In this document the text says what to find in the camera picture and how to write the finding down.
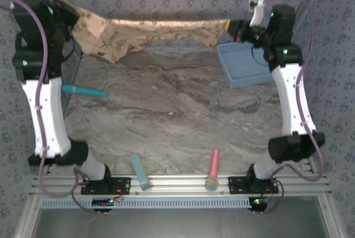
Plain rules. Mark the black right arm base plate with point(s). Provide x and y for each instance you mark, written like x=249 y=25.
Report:
x=235 y=186

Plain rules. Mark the pink toy microphone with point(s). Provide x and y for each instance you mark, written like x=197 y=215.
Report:
x=213 y=166

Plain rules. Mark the aluminium front rail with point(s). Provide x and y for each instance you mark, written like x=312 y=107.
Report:
x=180 y=182

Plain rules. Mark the grey metal front panel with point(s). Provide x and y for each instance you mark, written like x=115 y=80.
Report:
x=177 y=224

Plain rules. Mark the light blue board eraser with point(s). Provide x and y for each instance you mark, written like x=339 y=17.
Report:
x=140 y=171

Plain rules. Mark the blue plastic basket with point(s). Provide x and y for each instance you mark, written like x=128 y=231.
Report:
x=241 y=66

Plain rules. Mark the peach printed t-shirt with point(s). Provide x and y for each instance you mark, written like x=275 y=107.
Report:
x=138 y=32

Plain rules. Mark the teal cylindrical wand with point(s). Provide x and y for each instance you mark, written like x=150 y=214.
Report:
x=83 y=90

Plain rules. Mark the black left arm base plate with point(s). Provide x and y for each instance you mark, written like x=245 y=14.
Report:
x=122 y=185

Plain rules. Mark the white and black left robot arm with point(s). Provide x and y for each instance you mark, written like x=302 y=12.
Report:
x=47 y=116

